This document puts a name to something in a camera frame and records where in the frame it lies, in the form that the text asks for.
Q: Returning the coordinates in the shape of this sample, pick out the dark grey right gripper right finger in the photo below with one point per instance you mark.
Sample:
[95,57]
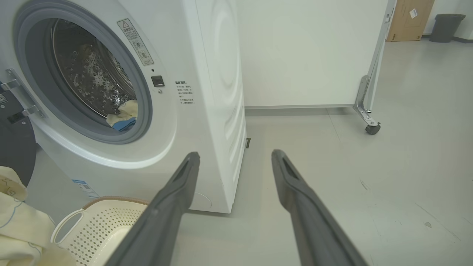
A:
[310,221]

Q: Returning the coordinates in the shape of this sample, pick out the dark grey trash bin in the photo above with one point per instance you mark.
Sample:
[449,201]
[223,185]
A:
[445,27]

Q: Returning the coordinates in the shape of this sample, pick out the cream garment with blue print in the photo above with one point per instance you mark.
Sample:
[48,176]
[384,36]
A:
[127,111]
[18,225]

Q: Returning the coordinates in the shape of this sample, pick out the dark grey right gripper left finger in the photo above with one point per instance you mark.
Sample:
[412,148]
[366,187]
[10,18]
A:
[166,210]

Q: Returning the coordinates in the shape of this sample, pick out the cream laundry basket brown rim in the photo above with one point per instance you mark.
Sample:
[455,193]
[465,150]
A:
[96,225]

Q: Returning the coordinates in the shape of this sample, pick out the white partition board on casters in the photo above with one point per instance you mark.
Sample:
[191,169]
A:
[310,51]

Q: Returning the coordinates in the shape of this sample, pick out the brown cardboard box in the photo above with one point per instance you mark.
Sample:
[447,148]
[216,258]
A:
[408,22]

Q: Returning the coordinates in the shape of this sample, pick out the dark grey glass washer door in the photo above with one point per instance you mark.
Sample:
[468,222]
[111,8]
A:
[14,147]

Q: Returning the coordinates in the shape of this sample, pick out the white front-load washing machine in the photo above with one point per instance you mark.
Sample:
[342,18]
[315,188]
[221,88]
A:
[207,55]

